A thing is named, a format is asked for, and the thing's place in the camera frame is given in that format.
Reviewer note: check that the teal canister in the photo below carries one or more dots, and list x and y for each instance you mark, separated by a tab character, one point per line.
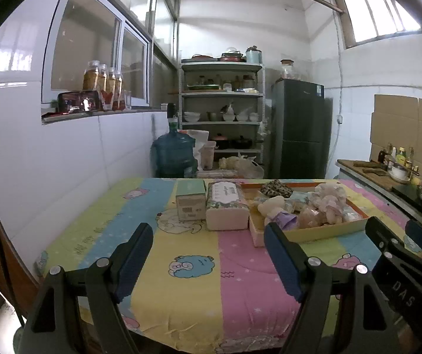
253	56

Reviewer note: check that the green cloth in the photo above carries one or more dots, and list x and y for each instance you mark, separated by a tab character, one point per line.
299	196

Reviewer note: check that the white sack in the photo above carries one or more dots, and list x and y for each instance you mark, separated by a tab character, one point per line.
194	136

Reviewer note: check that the white diaper pack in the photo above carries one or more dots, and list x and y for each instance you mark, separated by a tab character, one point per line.
349	214

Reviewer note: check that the black induction cooktop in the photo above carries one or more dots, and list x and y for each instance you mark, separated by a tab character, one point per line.
406	191

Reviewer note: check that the kitchen counter cabinet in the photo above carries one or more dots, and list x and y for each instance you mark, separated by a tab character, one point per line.
347	173

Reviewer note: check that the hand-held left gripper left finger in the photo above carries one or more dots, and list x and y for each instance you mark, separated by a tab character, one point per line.
133	261

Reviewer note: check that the red pot glass lid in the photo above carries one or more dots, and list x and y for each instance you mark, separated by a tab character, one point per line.
231	57

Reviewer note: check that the row of jars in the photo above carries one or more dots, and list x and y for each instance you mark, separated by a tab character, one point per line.
218	81

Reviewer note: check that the clear drinking glass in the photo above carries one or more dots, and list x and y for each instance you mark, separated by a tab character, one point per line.
127	99

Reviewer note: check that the row of condiment bottles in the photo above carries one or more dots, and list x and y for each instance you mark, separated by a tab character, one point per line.
401	155

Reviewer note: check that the wooden cutting board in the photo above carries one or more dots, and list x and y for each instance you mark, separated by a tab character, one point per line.
373	180

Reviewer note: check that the pale flat package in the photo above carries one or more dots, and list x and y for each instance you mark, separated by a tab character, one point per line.
216	173

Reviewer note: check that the floral soft tissue pack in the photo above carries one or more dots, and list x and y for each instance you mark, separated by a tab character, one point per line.
227	206

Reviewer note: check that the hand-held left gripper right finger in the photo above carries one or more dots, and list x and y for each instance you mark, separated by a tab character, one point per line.
283	261

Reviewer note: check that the shallow orange-rimmed cardboard tray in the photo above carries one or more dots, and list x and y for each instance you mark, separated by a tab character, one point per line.
306	234

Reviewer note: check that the black wok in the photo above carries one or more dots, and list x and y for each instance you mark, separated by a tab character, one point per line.
243	142

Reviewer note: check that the flat red pan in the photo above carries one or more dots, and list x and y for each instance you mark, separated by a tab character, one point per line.
203	58

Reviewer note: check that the green cardboard box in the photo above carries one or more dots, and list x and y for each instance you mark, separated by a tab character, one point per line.
190	199

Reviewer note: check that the plastic bag of food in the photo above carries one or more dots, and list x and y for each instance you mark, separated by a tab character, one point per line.
249	169

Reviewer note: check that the blue water jug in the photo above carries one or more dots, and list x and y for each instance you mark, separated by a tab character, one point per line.
172	155

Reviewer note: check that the white bowl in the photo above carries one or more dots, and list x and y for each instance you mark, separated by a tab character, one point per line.
399	175

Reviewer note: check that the black water pump dispenser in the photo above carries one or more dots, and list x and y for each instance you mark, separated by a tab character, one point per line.
172	116

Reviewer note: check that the row of white bowls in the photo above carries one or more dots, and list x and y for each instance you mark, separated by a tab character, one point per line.
229	118

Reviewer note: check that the pink plastic container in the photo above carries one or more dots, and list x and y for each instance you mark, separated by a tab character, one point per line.
208	155

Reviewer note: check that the glass jar with lid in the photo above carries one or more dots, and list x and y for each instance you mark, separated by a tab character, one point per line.
289	70

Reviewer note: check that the cardboard sheet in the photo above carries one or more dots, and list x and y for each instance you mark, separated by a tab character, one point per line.
399	118

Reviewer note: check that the leopard print pouch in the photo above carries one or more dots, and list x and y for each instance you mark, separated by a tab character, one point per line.
275	188

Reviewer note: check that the barred window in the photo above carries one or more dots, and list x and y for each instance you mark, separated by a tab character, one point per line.
373	11

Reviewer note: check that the clear bag of white cotton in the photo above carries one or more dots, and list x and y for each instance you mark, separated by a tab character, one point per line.
329	195

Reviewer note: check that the clear bag beige filling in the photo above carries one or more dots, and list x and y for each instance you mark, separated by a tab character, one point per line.
332	214

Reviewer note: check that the smartphone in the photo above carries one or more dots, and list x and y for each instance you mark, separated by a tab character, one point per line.
78	102

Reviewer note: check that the dark refrigerator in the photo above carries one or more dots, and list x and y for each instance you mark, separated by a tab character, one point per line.
299	132

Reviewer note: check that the aluminium sliding window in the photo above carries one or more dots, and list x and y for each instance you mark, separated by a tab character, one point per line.
85	44

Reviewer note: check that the metal shelf rack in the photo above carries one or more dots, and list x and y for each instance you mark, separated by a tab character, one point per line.
222	67

